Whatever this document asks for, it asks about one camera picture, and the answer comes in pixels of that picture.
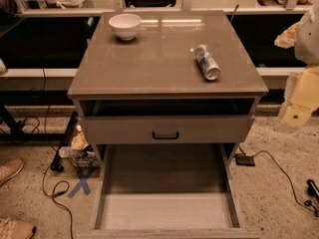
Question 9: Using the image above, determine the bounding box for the grey drawer cabinet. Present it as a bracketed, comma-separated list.
[68, 11, 267, 157]

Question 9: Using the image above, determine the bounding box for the open grey lower drawer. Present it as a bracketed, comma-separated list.
[77, 144, 261, 239]

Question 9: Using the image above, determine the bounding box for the black drawer handle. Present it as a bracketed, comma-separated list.
[152, 131, 179, 140]

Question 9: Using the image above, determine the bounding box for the black foot pedal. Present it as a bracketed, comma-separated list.
[235, 153, 255, 166]

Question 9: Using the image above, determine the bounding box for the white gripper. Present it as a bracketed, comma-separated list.
[274, 23, 319, 133]

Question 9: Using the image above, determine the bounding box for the wire basket with snacks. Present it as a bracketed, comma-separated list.
[58, 124, 99, 168]

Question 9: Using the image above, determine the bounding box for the white ceramic bowl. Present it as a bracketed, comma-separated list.
[109, 14, 142, 41]

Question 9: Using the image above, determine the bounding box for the tan shoe lower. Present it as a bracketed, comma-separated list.
[0, 218, 36, 239]

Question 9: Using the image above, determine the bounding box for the black device on floor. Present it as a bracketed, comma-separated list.
[306, 179, 319, 202]

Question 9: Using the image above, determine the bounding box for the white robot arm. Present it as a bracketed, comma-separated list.
[274, 1, 319, 132]

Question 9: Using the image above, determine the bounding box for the black cable right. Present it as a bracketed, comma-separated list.
[238, 144, 319, 217]

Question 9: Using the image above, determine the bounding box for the grey top drawer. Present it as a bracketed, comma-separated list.
[80, 116, 254, 144]

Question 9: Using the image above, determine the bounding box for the silver blue redbull can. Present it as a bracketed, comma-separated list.
[194, 45, 220, 81]

